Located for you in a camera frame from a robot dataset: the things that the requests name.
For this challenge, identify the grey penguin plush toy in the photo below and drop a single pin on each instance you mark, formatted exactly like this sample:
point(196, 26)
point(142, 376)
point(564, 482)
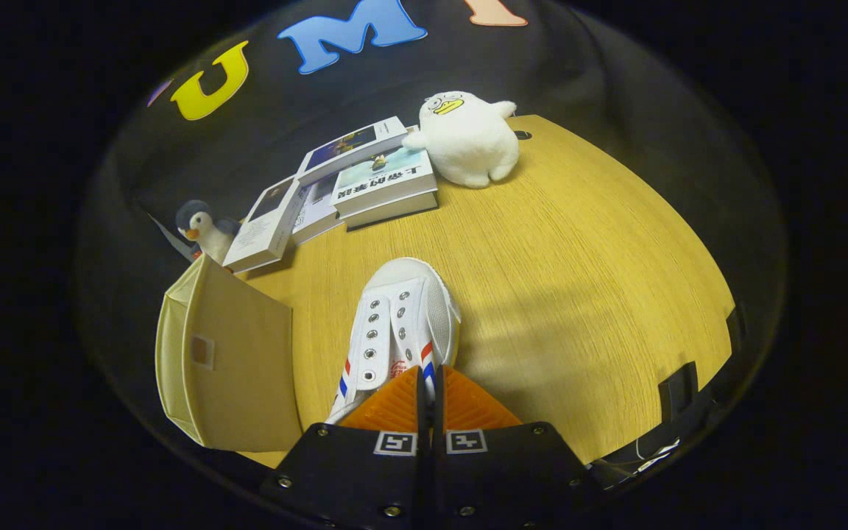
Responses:
point(203, 228)

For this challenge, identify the black table clamp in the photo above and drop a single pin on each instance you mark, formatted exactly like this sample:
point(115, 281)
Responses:
point(735, 327)
point(678, 390)

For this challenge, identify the white duck plush toy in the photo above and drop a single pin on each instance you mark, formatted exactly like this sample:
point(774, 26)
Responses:
point(468, 140)

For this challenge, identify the thick book with teal cover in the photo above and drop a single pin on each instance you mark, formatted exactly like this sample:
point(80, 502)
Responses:
point(387, 180)

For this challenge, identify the book with dark blue cover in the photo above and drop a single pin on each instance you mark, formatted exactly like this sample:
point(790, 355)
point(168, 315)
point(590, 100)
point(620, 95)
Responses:
point(354, 147)

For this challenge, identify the thin white book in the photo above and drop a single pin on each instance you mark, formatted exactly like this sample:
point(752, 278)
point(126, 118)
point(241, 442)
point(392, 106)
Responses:
point(317, 210)

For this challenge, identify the white book with dark portrait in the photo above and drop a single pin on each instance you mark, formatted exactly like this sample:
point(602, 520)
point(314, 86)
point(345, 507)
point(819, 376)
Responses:
point(266, 228)

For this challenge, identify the black backdrop cloth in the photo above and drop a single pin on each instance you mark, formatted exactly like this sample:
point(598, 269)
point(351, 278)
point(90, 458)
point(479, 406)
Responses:
point(578, 66)

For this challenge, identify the white canvas shoe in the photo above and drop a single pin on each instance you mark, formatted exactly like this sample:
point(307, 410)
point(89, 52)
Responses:
point(394, 331)

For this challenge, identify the beige fabric storage box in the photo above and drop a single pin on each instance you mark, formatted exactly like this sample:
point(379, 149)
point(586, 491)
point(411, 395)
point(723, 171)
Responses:
point(240, 368)

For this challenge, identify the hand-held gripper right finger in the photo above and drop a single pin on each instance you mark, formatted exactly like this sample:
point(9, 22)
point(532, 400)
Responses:
point(505, 478)

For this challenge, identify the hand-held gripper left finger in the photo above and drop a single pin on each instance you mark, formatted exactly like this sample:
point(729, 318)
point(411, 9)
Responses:
point(350, 478)

